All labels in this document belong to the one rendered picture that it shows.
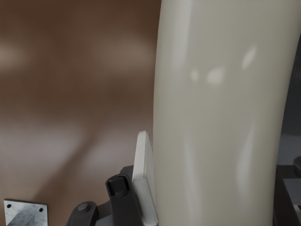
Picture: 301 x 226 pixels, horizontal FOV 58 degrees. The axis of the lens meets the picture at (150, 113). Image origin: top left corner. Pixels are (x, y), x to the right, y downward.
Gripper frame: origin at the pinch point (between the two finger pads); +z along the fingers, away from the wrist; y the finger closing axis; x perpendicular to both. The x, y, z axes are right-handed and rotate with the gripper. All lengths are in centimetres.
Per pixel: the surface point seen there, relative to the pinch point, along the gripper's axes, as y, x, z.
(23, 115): -59, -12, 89
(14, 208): -79, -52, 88
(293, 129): 42, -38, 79
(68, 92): -37, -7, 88
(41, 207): -66, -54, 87
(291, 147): 41, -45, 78
